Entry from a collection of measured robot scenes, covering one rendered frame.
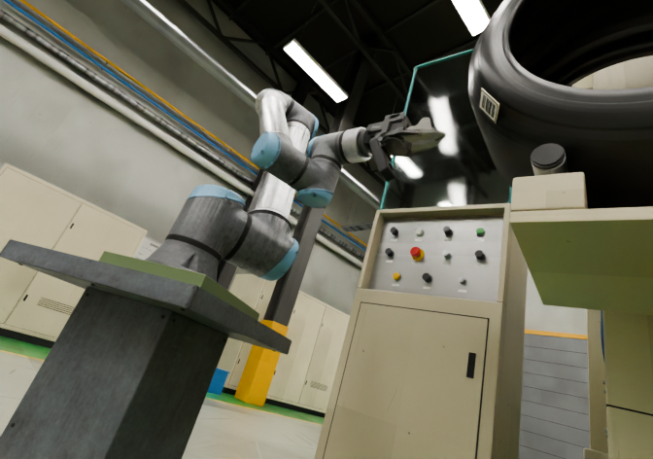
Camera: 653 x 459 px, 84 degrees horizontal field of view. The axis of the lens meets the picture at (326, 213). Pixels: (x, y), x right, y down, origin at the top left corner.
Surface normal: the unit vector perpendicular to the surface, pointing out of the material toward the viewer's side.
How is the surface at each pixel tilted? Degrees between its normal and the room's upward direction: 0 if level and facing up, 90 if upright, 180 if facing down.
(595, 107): 100
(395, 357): 90
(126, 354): 90
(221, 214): 89
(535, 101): 98
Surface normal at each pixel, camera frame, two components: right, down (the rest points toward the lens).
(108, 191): 0.69, -0.13
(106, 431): -0.24, -0.48
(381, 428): -0.54, -0.50
